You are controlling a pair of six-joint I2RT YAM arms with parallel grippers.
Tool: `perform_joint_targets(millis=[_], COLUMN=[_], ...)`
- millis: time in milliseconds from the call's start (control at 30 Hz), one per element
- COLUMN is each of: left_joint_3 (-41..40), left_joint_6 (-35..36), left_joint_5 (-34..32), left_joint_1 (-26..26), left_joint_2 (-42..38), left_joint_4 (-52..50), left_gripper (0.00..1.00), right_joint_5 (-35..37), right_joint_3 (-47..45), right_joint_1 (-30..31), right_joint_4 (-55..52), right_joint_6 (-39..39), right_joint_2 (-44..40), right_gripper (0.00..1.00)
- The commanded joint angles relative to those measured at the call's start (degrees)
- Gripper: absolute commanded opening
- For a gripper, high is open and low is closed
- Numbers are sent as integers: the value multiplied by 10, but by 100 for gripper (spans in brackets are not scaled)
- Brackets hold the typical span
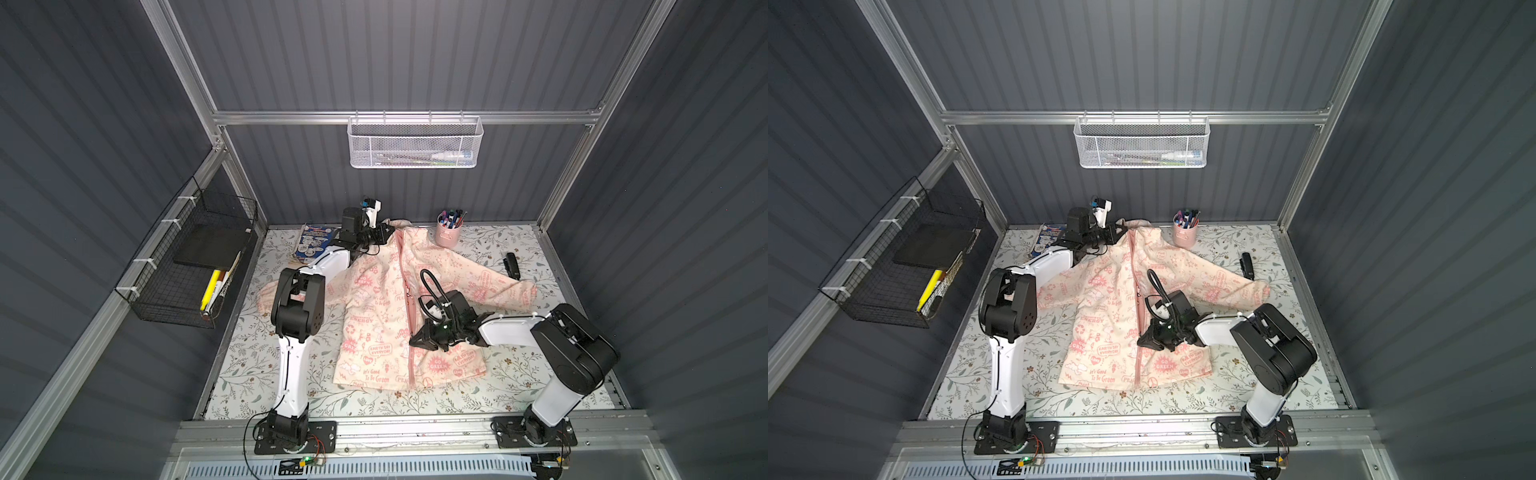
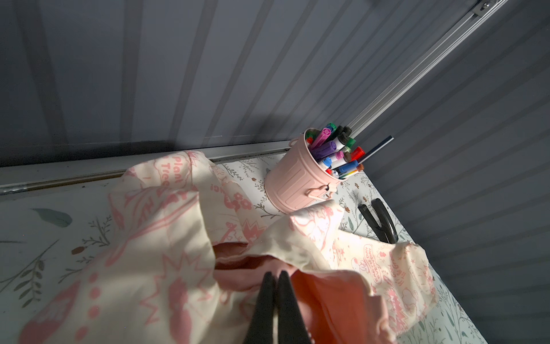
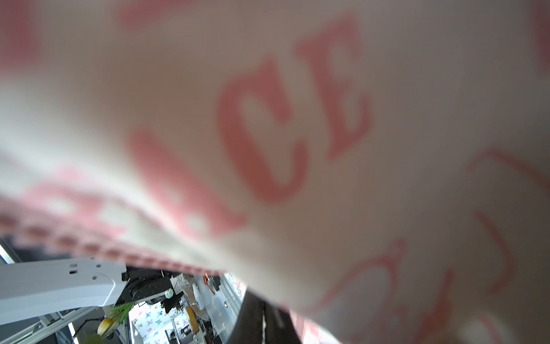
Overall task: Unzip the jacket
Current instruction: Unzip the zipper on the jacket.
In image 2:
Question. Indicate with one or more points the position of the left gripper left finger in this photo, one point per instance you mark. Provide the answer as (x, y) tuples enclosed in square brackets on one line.
[(262, 323)]

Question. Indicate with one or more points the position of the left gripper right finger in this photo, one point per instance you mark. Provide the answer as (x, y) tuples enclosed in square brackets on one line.
[(291, 326)]

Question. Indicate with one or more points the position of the pink patterned hooded jacket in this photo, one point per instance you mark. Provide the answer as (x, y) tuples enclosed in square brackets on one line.
[(187, 264)]

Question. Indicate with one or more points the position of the pink pen cup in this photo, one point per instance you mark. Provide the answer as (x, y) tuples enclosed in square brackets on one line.
[(298, 181)]

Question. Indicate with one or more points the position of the pens in pink cup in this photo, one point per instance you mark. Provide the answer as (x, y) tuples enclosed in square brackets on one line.
[(337, 153)]

